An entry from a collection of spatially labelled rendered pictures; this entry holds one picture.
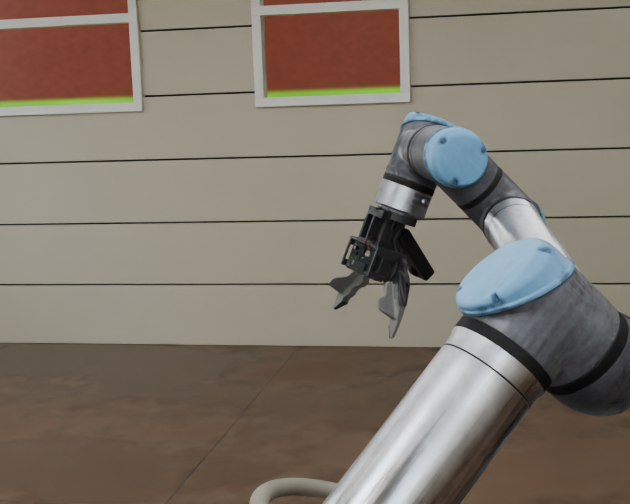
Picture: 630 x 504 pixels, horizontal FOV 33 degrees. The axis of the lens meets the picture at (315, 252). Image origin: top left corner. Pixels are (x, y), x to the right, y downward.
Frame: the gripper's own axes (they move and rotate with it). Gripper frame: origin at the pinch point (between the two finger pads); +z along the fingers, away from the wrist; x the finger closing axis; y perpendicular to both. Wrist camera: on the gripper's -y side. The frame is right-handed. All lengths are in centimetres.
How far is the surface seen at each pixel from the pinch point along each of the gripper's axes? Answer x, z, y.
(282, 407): -350, 127, -326
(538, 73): -374, -143, -474
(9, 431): -427, 192, -192
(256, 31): -535, -103, -341
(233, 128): -539, -29, -355
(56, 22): -658, -58, -246
